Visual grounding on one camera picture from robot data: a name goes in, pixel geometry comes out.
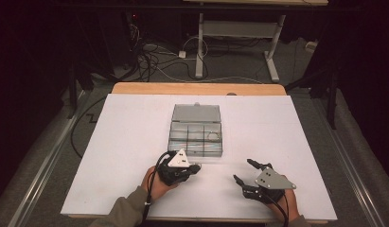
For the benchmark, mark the clear grey compartment box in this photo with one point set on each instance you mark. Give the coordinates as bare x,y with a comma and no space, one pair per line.
195,138

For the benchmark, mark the white floor box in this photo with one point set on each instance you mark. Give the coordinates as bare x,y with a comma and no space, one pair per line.
310,46

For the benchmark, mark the black metal stand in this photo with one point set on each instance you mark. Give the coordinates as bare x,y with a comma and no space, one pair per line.
72,94

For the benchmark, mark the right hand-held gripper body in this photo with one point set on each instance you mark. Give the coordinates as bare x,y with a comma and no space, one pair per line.
271,181

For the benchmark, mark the person's right hand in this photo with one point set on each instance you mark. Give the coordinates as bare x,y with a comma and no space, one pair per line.
288,206

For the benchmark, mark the white table cover sheet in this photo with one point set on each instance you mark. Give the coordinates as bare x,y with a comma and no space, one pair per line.
119,151

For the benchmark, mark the aluminium floor rail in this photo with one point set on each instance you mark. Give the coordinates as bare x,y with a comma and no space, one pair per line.
47,164
350,170

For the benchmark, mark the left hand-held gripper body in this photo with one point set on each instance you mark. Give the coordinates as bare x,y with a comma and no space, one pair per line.
179,161

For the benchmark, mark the person's left hand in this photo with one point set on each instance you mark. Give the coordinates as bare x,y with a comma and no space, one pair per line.
157,187

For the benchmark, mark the wooden table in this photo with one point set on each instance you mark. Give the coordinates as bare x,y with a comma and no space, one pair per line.
182,88

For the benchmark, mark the white-legged desk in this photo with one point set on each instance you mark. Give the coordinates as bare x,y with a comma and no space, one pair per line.
239,29

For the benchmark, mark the white power adapter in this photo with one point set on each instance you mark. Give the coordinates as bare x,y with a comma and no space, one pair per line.
182,54

